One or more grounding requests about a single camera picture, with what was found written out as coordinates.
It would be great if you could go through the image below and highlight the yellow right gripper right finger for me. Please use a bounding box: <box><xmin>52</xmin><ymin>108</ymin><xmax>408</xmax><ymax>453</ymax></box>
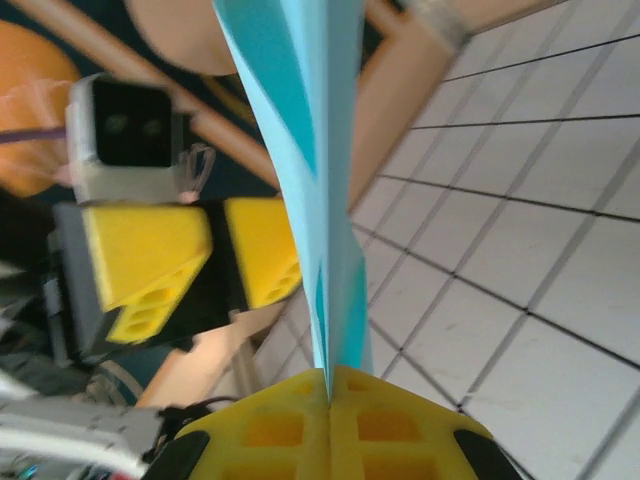
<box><xmin>328</xmin><ymin>364</ymin><xmax>525</xmax><ymax>480</ymax></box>

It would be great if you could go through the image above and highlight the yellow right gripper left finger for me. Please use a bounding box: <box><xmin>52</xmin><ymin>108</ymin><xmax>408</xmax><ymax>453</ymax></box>
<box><xmin>143</xmin><ymin>368</ymin><xmax>332</xmax><ymax>480</ymax></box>

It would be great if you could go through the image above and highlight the light blue paper sheet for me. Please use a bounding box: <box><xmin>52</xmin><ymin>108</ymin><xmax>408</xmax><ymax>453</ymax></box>
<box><xmin>212</xmin><ymin>0</ymin><xmax>374</xmax><ymax>396</ymax></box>

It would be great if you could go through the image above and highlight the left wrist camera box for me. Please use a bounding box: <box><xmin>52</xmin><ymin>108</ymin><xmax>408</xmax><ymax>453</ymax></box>
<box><xmin>63</xmin><ymin>73</ymin><xmax>187</xmax><ymax>202</ymax></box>

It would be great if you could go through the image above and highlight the purple cable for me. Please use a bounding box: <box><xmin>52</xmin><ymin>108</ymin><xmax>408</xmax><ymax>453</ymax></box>
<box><xmin>0</xmin><ymin>126</ymin><xmax>67</xmax><ymax>147</ymax></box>

